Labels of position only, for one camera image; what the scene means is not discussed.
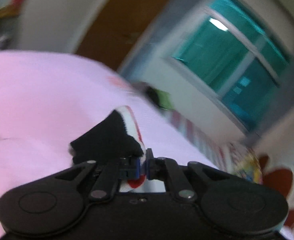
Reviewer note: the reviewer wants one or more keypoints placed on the green cloth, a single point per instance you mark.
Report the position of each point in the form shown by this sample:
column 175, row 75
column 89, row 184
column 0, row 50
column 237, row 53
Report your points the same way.
column 165, row 100

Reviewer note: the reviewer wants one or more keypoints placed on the red black white striped garment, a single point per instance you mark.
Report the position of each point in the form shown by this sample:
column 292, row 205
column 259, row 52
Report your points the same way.
column 106, row 137

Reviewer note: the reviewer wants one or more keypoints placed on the red grey striped blanket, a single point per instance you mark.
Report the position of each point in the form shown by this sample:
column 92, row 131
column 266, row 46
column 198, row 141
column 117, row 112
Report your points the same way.
column 194, row 135

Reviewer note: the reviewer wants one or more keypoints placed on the colourful patterned pillow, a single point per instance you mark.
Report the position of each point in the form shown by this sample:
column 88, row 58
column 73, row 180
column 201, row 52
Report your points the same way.
column 247, row 165

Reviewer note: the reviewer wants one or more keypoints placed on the brown wooden door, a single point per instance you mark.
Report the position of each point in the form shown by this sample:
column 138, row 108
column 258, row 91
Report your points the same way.
column 116, row 22

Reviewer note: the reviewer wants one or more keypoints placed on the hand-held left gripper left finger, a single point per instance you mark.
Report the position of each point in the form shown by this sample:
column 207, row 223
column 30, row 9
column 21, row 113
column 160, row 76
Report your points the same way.
column 135, row 168

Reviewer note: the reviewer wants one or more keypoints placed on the teal glass window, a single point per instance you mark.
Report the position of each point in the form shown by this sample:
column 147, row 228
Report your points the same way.
column 219, row 55

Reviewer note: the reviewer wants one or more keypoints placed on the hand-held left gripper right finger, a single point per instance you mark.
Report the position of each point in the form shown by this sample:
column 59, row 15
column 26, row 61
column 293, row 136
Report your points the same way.
column 150, row 166

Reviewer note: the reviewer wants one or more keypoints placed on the black cloth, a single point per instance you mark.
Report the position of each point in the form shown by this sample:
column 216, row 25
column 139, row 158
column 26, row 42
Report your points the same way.
column 152, row 95

